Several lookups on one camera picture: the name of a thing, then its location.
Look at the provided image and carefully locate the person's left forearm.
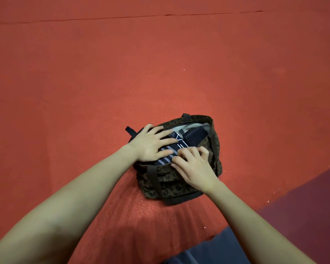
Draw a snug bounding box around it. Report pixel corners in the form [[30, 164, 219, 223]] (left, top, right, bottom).
[[0, 148, 141, 264]]

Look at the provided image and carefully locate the person's pale blue clothing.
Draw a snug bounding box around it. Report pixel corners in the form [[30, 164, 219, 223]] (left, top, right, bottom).
[[165, 227, 251, 264]]

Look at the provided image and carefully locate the person's left hand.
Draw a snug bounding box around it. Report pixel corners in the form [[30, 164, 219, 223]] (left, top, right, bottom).
[[125, 124, 179, 164]]

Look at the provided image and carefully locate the person's right forearm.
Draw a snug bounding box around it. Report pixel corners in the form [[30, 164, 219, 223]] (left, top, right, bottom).
[[206, 181, 317, 264]]

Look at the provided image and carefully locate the black grey striped wrap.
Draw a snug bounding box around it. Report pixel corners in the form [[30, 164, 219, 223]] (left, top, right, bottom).
[[153, 141, 185, 166]]

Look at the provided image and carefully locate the person's right hand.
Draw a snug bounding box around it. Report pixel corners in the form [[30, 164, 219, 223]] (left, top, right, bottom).
[[170, 146, 223, 195]]

